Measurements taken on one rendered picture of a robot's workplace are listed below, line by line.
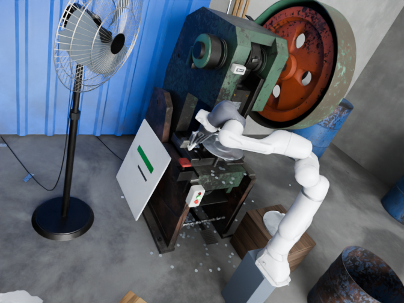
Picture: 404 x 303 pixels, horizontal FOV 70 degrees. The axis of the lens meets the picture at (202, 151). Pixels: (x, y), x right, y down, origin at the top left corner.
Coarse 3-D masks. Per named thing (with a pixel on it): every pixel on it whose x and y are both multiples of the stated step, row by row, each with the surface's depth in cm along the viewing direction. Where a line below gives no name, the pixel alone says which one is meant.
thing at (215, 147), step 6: (210, 138) 195; (216, 138) 198; (204, 144) 186; (210, 144) 189; (216, 144) 190; (210, 150) 183; (216, 150) 185; (222, 150) 187; (228, 150) 189; (234, 150) 193; (240, 150) 195; (222, 156) 181; (228, 156) 184; (234, 156) 186; (240, 156) 189
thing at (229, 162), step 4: (216, 156) 189; (216, 160) 190; (220, 160) 191; (224, 160) 179; (228, 160) 181; (232, 160) 182; (236, 160) 184; (240, 160) 185; (212, 164) 194; (216, 164) 192; (220, 164) 194; (224, 164) 195; (228, 164) 178; (232, 164) 179; (236, 164) 181
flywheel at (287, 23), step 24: (288, 24) 189; (312, 24) 172; (288, 48) 190; (312, 48) 175; (336, 48) 161; (288, 72) 186; (312, 72) 176; (288, 96) 191; (312, 96) 172; (288, 120) 188
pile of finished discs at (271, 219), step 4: (268, 212) 220; (272, 212) 221; (276, 212) 223; (264, 216) 214; (268, 216) 216; (272, 216) 217; (276, 216) 219; (280, 216) 220; (264, 220) 211; (268, 220) 212; (272, 220) 214; (276, 220) 214; (280, 220) 216; (264, 224) 208; (268, 224) 208; (272, 224) 210; (276, 224) 210; (268, 228) 205; (272, 228) 206; (276, 228) 207; (272, 232) 203
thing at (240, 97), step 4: (240, 84) 178; (240, 88) 176; (244, 88) 179; (236, 92) 173; (240, 92) 175; (244, 92) 176; (248, 92) 178; (236, 96) 176; (240, 96) 177; (244, 96) 179; (232, 100) 176; (236, 100) 178; (240, 100) 179; (244, 100) 181; (236, 104) 179; (240, 104) 181; (244, 104) 183; (236, 108) 182; (240, 108) 184; (240, 112) 186; (220, 128) 185
